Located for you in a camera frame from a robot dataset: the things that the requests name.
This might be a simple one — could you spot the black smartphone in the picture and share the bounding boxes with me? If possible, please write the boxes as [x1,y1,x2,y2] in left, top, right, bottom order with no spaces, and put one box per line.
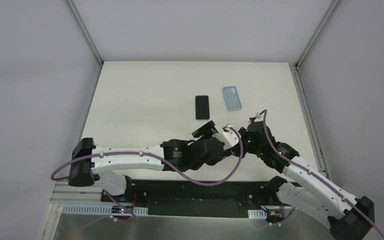
[195,95,210,120]

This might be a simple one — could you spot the light blue phone case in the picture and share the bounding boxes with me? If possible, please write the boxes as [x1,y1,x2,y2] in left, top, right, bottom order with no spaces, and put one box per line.
[222,86,242,112]

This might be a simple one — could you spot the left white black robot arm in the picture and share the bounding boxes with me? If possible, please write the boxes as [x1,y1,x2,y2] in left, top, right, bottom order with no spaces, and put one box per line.
[68,121,241,203]

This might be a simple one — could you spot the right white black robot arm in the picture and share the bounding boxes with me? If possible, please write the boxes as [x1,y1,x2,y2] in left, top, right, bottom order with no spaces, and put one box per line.
[226,121,375,240]

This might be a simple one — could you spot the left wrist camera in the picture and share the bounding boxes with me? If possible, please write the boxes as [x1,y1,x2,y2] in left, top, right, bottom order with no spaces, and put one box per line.
[212,124,241,150]

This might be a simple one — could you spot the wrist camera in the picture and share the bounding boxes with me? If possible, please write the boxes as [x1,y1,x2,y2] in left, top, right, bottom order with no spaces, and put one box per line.
[212,124,241,150]
[248,112,263,125]

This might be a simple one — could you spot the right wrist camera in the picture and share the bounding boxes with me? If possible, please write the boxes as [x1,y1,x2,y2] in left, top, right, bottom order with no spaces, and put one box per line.
[248,112,263,125]

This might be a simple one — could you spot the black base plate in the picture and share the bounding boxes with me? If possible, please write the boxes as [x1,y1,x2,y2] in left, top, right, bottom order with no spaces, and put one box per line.
[113,180,281,218]

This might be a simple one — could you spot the right white cable duct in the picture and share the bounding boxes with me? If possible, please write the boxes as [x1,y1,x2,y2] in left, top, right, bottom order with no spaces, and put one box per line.
[247,209,268,220]

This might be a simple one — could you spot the right aluminium frame post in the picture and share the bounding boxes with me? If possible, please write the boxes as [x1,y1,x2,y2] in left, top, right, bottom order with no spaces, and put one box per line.
[294,0,342,71]

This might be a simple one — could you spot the aluminium frame post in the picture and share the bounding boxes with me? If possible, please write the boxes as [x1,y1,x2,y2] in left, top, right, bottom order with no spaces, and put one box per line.
[294,0,342,71]
[64,0,104,68]

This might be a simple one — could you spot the left aluminium frame post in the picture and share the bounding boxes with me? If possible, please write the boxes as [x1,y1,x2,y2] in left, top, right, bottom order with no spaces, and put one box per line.
[64,0,104,68]

